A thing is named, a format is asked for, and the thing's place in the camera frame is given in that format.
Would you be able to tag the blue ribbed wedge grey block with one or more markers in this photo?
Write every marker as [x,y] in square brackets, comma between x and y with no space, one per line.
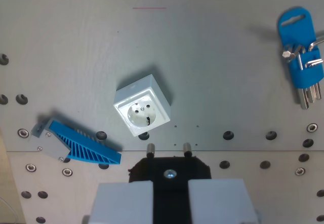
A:
[76,143]

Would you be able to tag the small silver hex key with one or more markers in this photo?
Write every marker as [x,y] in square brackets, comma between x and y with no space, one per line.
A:
[314,62]

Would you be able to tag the white wall socket box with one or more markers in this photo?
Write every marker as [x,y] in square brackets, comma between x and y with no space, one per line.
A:
[141,105]

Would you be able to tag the thin long silver hex key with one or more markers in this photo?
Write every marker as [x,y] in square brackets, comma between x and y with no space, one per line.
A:
[316,42]

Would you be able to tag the medium silver hex key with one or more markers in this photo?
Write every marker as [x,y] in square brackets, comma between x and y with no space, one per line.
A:
[314,92]

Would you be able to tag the large silver hex key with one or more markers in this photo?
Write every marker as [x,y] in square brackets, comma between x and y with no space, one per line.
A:
[287,54]

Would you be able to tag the black plug with metal pins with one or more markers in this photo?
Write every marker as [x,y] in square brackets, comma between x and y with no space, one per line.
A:
[170,165]

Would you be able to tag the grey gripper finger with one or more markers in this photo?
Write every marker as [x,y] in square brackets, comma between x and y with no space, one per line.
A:
[124,203]
[217,201]

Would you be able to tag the silver socket head screw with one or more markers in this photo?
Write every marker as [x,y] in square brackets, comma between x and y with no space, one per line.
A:
[23,133]
[67,172]
[300,171]
[312,127]
[31,167]

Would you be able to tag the blue hex key holder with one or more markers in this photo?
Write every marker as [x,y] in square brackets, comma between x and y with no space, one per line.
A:
[300,31]

